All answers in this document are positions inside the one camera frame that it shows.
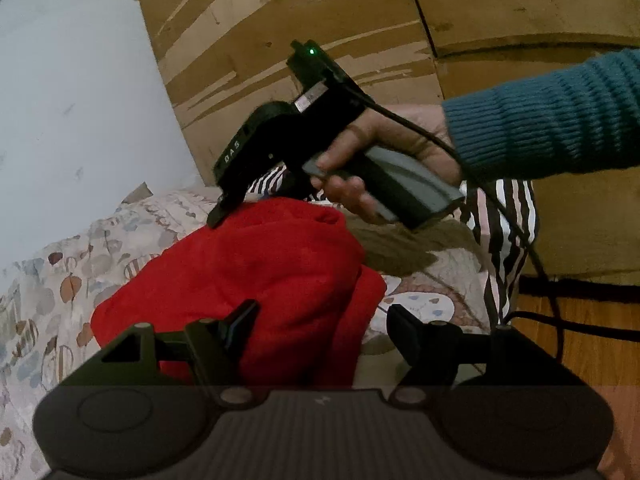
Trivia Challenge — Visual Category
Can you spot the teal sweater right forearm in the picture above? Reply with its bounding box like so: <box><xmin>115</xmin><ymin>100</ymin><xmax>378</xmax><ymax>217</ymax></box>
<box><xmin>442</xmin><ymin>50</ymin><xmax>639</xmax><ymax>182</ymax></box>

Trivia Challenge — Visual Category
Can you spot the patterned white duvet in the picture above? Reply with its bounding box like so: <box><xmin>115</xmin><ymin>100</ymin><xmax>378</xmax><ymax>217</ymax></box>
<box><xmin>1</xmin><ymin>188</ymin><xmax>502</xmax><ymax>479</ymax></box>

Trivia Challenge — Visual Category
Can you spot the person right hand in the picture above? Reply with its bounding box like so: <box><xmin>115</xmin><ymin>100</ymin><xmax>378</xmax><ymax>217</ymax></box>
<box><xmin>301</xmin><ymin>103</ymin><xmax>464</xmax><ymax>226</ymax></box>

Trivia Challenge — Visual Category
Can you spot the black white striped bedsheet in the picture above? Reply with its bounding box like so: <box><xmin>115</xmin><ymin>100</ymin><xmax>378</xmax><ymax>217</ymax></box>
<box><xmin>244</xmin><ymin>161</ymin><xmax>542</xmax><ymax>331</ymax></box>

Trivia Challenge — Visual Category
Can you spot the red long-sleeve dress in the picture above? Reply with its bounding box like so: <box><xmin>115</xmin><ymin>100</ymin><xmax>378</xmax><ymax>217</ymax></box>
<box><xmin>90</xmin><ymin>198</ymin><xmax>386</xmax><ymax>388</ymax></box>

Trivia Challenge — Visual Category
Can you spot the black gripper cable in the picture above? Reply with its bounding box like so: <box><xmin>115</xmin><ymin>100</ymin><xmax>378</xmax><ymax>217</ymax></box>
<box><xmin>344</xmin><ymin>77</ymin><xmax>640</xmax><ymax>361</ymax></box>

